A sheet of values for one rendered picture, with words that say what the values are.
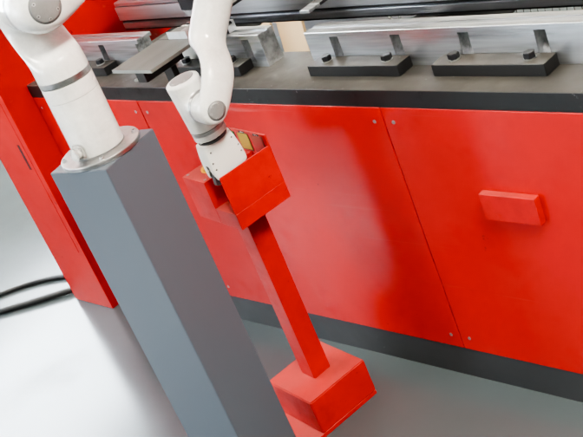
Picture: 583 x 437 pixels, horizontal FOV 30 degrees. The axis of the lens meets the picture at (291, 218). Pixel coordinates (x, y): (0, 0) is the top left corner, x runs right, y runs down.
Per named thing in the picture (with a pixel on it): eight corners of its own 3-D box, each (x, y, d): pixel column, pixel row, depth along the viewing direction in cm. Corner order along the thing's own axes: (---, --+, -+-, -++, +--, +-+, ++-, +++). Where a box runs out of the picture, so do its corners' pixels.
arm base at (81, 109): (106, 171, 234) (68, 95, 226) (46, 174, 246) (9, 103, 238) (155, 127, 247) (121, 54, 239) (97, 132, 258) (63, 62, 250)
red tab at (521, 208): (486, 219, 250) (477, 194, 247) (490, 214, 251) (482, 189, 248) (541, 225, 239) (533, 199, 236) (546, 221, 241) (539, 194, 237)
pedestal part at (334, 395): (269, 424, 306) (253, 392, 301) (332, 372, 317) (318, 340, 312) (311, 448, 291) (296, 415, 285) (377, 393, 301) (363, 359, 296)
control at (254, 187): (199, 216, 280) (172, 156, 273) (246, 184, 287) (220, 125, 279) (242, 231, 265) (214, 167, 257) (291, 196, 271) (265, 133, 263)
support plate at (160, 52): (113, 73, 300) (111, 70, 299) (179, 29, 314) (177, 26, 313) (152, 73, 287) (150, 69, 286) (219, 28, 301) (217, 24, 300)
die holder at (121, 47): (61, 68, 369) (48, 43, 365) (74, 60, 372) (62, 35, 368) (148, 68, 333) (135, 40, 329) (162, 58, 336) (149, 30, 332)
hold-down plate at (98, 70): (56, 76, 363) (52, 68, 361) (68, 68, 365) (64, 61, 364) (108, 76, 341) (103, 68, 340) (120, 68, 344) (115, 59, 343)
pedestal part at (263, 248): (301, 373, 301) (229, 210, 277) (317, 360, 303) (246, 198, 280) (315, 379, 296) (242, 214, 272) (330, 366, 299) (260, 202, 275)
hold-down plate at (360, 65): (310, 76, 276) (306, 66, 275) (324, 66, 279) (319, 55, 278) (400, 76, 254) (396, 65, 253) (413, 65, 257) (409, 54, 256)
